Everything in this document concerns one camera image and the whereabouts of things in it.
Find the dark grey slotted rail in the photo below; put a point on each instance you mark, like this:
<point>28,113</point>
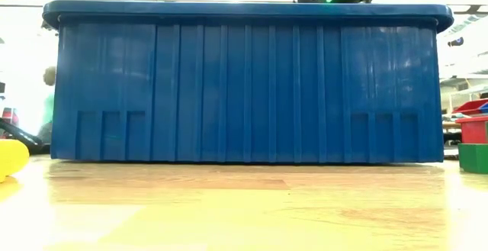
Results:
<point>451,152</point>

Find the red plastic crate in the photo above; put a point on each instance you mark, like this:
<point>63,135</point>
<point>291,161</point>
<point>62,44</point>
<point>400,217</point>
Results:
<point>474,130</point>

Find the yellow cylinder block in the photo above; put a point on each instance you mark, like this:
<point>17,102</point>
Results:
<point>11,159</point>

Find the red background object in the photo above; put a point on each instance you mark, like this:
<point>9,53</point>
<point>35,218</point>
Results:
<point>9,117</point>

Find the blue plastic bin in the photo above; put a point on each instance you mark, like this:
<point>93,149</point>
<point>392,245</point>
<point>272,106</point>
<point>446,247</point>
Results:
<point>248,91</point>

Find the overhead light bar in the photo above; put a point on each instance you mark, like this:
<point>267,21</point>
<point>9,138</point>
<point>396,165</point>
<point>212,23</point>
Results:
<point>472,8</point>

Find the wooden background table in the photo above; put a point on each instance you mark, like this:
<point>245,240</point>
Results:
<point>451,124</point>

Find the person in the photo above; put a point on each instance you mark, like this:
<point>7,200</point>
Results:
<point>49,110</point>

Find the black ceiling box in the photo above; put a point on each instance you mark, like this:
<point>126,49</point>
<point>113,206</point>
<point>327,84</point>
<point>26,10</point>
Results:
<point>456,42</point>

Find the green arch block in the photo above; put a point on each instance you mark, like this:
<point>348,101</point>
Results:
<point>474,159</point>

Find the black diagonal beam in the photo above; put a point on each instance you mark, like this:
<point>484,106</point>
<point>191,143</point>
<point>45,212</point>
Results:
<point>19,136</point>

